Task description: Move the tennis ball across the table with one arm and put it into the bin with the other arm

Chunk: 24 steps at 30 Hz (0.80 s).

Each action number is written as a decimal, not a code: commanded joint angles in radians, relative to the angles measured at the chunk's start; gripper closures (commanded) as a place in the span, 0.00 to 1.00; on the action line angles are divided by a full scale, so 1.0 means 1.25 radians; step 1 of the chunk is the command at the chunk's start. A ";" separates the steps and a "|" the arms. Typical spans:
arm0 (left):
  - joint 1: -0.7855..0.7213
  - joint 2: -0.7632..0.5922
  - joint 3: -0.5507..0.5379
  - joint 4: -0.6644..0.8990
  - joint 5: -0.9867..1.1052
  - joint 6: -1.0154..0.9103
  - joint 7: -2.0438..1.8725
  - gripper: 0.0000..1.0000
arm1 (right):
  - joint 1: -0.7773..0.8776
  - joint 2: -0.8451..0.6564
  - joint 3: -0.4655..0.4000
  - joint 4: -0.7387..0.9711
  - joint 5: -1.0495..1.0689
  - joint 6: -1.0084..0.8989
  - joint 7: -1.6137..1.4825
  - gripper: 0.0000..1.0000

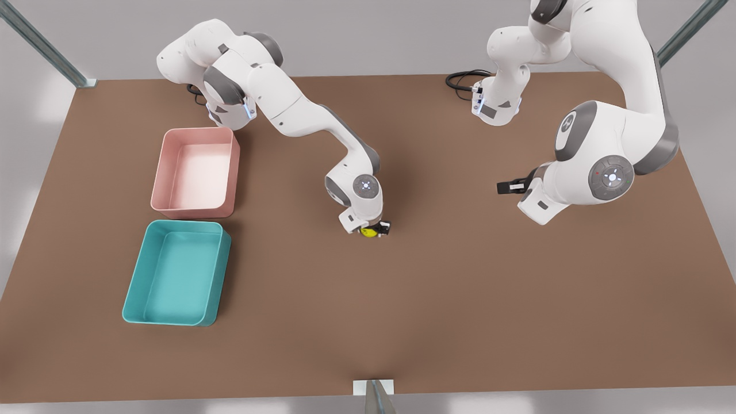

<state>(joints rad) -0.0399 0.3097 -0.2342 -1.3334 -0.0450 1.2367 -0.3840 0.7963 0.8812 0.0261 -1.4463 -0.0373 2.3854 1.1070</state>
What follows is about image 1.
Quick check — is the pink rectangular tray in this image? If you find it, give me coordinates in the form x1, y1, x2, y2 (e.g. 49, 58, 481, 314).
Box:
151, 127, 241, 220

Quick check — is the teal rectangular tray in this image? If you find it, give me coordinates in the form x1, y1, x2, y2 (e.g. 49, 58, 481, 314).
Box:
122, 220, 232, 327

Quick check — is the silver frame post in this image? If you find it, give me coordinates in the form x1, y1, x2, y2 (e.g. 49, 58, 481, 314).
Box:
0, 0, 98, 89
352, 379, 396, 414
657, 0, 729, 68

